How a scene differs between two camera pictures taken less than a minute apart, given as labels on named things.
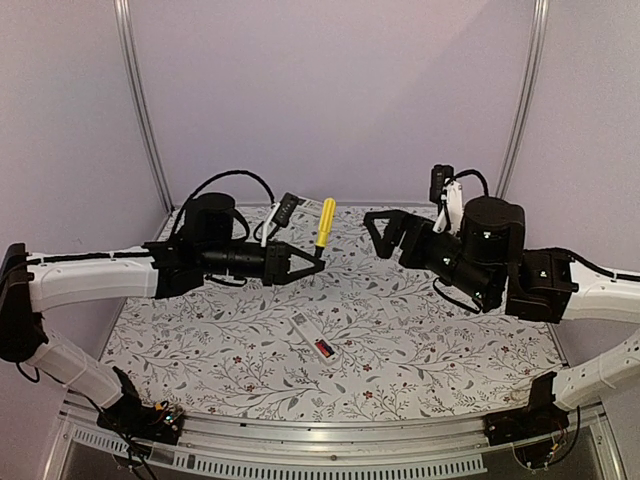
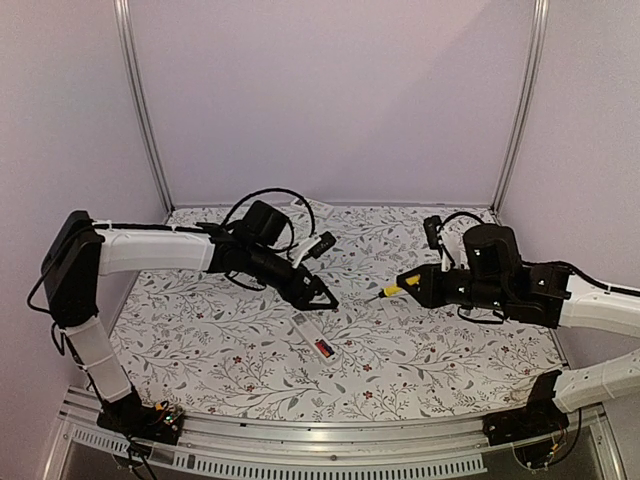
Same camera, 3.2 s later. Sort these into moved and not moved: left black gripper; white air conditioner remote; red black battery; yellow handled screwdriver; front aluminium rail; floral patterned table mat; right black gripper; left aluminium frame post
Moved: right black gripper; yellow handled screwdriver; left black gripper
Not moved: front aluminium rail; white air conditioner remote; left aluminium frame post; red black battery; floral patterned table mat
